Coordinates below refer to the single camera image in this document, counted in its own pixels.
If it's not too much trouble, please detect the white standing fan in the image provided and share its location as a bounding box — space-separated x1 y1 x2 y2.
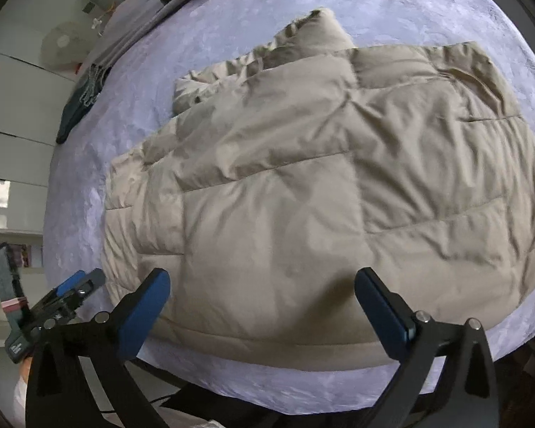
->
40 21 98 70

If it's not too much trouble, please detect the dark green folded garment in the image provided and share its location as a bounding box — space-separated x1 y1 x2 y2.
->
56 64 111 144

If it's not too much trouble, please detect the person's left hand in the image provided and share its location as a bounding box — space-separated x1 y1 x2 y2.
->
20 357 32 383

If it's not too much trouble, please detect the grey folded bed cover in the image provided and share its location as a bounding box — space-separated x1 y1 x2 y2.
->
80 0 191 73

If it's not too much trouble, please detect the lavender embossed bed blanket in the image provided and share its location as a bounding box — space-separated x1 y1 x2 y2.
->
44 0 535 414

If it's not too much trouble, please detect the beige quilted down jacket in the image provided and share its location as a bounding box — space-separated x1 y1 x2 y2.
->
102 9 535 371

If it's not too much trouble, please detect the white wardrobe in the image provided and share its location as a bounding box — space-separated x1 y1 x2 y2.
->
0 48 79 358

